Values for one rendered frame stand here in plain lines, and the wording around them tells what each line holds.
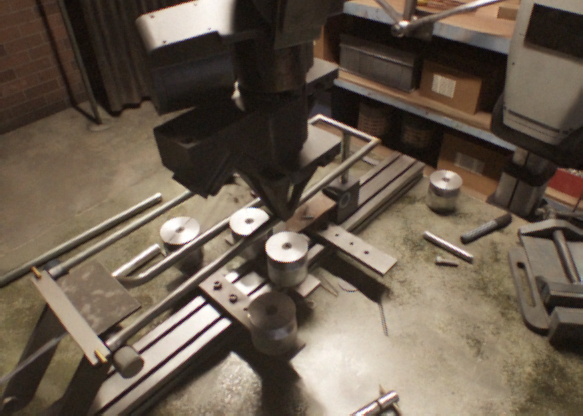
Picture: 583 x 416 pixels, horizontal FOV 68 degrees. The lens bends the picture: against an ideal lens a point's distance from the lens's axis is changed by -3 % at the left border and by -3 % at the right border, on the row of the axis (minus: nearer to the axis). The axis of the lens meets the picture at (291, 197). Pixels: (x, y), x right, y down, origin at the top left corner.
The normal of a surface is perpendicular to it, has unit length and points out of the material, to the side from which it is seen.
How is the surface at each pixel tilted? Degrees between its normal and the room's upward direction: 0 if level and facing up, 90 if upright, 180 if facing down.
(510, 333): 0
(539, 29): 90
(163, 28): 22
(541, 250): 0
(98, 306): 0
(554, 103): 90
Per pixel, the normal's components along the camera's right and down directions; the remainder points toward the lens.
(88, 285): -0.04, -0.77
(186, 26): 0.04, -0.49
